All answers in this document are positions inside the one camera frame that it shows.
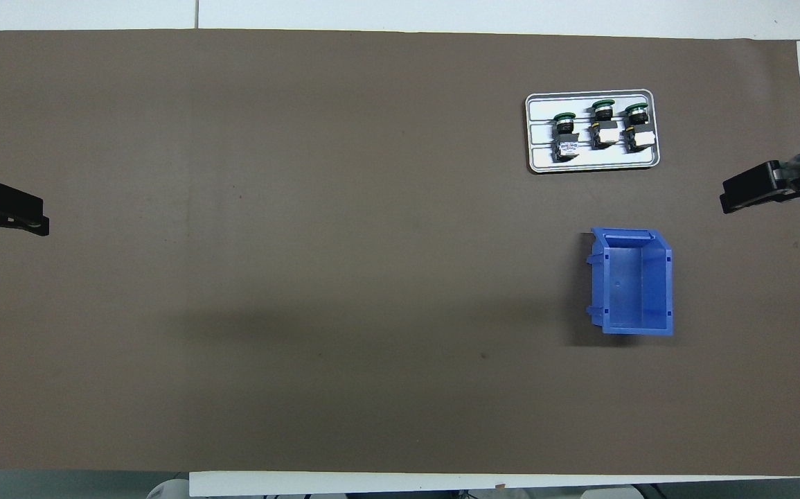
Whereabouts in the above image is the grey metal tray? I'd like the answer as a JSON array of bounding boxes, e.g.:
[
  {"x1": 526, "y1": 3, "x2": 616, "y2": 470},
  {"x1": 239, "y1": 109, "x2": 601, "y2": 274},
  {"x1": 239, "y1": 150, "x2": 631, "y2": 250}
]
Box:
[{"x1": 525, "y1": 89, "x2": 661, "y2": 174}]

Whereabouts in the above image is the green push button grey block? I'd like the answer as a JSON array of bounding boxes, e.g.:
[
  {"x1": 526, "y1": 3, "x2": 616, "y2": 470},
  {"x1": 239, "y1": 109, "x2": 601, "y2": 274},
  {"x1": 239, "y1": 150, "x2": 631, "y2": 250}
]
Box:
[{"x1": 551, "y1": 112, "x2": 580, "y2": 163}]

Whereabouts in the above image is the brown table mat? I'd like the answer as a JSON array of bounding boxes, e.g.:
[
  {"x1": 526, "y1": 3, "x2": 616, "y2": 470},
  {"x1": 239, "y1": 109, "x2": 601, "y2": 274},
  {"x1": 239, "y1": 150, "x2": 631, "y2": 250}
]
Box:
[{"x1": 0, "y1": 29, "x2": 800, "y2": 478}]

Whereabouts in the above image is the green push button white block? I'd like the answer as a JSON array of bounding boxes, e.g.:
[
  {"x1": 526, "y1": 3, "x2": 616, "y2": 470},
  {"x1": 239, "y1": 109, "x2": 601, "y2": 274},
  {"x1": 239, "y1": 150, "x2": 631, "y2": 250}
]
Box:
[
  {"x1": 589, "y1": 100, "x2": 619, "y2": 150},
  {"x1": 622, "y1": 102, "x2": 655, "y2": 153}
]

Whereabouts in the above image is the blue plastic bin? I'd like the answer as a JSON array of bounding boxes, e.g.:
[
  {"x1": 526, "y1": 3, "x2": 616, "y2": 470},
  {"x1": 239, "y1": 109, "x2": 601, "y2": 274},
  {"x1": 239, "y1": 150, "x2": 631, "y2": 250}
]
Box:
[{"x1": 585, "y1": 227, "x2": 675, "y2": 337}]

